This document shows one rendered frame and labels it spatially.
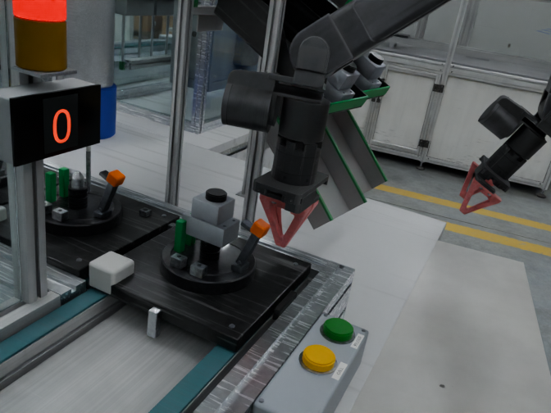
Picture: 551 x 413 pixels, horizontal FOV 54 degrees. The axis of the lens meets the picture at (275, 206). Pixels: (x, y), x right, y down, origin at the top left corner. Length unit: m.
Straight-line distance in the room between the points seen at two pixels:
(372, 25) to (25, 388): 0.57
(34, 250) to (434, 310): 0.69
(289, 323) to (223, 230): 0.15
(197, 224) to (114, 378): 0.23
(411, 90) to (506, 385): 3.92
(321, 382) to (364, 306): 0.36
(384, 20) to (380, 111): 4.12
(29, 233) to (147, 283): 0.17
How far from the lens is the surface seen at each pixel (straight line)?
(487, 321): 1.08
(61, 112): 0.63
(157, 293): 0.75
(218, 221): 0.75
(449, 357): 0.95
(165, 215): 0.96
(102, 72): 1.64
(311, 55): 0.63
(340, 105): 0.91
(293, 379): 0.66
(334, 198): 1.02
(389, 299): 1.05
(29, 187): 0.69
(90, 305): 0.78
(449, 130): 4.76
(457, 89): 4.70
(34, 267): 0.74
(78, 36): 1.62
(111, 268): 0.77
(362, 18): 0.65
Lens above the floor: 1.39
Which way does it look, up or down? 23 degrees down
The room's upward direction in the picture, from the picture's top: 9 degrees clockwise
